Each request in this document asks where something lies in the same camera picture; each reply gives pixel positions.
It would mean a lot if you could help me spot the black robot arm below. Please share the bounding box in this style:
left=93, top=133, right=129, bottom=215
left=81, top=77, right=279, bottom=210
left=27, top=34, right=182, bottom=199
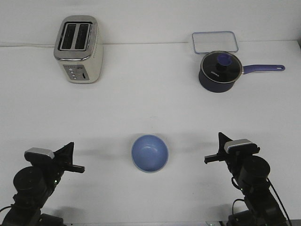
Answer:
left=204, top=132, right=292, bottom=226
left=1, top=142, right=85, bottom=226

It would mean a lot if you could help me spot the silver two-slot toaster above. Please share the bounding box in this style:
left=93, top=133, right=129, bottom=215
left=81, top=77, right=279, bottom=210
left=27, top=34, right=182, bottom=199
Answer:
left=54, top=15, right=103, bottom=84

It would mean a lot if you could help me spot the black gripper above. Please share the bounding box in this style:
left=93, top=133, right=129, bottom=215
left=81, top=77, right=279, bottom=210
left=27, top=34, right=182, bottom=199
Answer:
left=13, top=142, right=85, bottom=195
left=204, top=132, right=270, bottom=188

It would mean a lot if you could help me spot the glass pot lid blue knob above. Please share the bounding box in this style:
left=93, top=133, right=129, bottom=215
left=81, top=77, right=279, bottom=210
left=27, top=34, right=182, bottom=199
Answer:
left=200, top=51, right=243, bottom=84

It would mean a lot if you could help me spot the blue bowl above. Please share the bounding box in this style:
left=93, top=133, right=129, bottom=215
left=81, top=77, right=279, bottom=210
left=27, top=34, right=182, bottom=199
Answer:
left=131, top=135, right=169, bottom=173

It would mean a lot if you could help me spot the dark blue saucepan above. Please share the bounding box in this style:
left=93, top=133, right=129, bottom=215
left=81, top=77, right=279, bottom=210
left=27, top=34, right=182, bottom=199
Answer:
left=198, top=65, right=285, bottom=93

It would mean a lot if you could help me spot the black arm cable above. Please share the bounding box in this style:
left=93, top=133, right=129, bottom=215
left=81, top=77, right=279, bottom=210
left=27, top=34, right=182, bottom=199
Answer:
left=231, top=178, right=292, bottom=226

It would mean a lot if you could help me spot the clear container lid blue rim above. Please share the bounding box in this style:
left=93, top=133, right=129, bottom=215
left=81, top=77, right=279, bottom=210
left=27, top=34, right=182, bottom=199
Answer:
left=192, top=31, right=239, bottom=54

